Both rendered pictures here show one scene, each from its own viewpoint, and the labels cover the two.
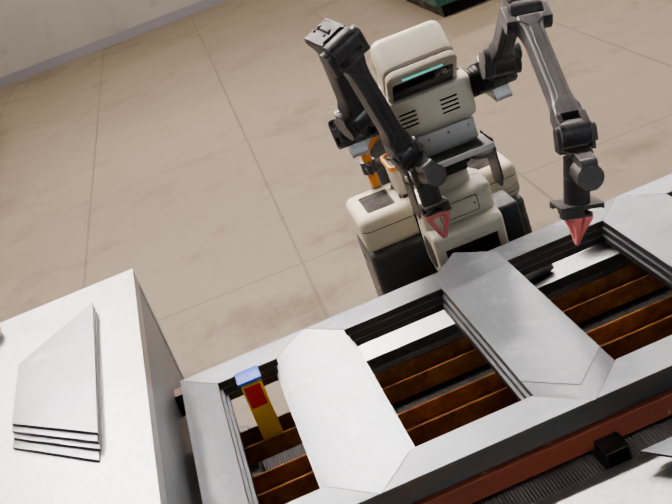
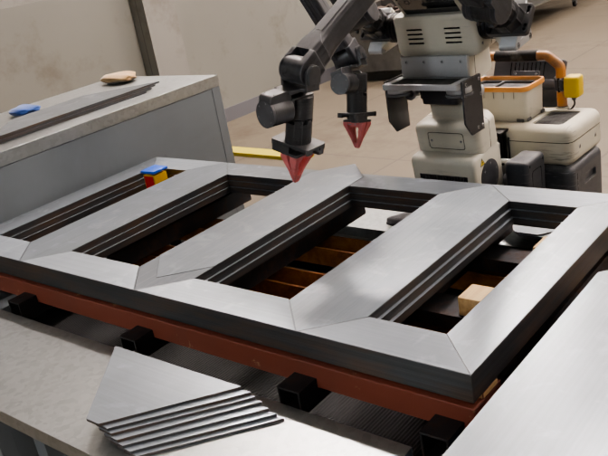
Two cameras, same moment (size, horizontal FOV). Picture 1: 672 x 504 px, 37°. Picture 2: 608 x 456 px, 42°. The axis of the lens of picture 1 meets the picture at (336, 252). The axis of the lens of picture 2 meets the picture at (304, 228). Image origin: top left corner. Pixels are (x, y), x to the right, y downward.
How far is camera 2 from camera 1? 199 cm
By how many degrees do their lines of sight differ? 44
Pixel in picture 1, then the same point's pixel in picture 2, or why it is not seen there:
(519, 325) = (243, 225)
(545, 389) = (148, 267)
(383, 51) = not seen: outside the picture
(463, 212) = (450, 147)
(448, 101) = (453, 33)
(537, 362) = (187, 251)
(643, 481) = (101, 368)
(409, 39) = not seen: outside the picture
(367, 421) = (106, 225)
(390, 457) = (61, 248)
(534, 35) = not seen: outside the picture
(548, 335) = (229, 241)
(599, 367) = (182, 276)
